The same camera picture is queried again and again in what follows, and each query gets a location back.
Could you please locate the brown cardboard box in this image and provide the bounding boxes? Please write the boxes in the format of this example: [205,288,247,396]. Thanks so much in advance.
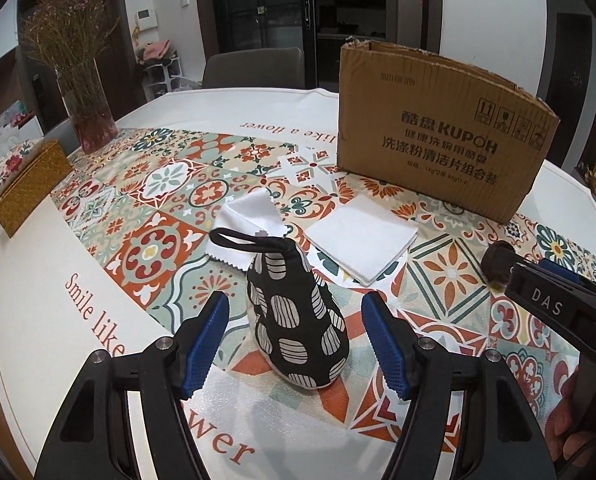
[335,37,561,226]

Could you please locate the white shoe rack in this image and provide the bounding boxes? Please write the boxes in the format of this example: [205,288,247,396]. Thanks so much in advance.
[138,55,183,103]

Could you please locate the black white patterned pouch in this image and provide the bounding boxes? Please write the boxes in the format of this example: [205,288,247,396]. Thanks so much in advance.
[210,227,351,391]

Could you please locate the grey dining chair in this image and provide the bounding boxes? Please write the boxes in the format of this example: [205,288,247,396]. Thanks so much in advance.
[202,47,305,90]

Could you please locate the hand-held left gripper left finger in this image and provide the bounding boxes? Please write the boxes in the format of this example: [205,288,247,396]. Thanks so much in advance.
[38,291,230,480]

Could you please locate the pink bag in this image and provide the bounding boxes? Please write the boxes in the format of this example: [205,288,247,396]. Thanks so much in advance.
[140,40,176,63]

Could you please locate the dark wooden door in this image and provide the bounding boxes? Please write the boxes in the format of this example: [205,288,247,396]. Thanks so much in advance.
[548,12,594,166]

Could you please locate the white zigzag-edged cloth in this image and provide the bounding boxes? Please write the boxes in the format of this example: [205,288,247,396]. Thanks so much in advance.
[207,190,285,263]

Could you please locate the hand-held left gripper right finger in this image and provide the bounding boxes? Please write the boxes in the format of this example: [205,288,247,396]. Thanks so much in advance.
[362,291,554,480]

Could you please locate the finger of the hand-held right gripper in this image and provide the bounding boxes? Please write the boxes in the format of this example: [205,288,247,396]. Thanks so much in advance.
[508,262,596,351]
[537,257,596,301]

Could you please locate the person's right hand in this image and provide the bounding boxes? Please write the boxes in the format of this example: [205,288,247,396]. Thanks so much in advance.
[550,372,596,463]

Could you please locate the dark glass sliding door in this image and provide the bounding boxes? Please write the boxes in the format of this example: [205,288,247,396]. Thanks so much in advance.
[210,0,429,92]

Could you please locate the yellow woven tissue box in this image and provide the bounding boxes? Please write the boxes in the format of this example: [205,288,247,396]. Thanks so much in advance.
[0,140,73,238]

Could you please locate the floral fabric tissue cover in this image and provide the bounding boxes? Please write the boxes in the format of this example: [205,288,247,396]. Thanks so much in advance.
[0,137,46,203]

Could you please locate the glass vase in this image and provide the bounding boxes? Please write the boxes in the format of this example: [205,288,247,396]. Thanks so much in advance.
[58,57,118,155]

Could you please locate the dried purple flowers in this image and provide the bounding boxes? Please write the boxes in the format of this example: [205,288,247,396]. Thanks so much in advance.
[20,0,123,96]

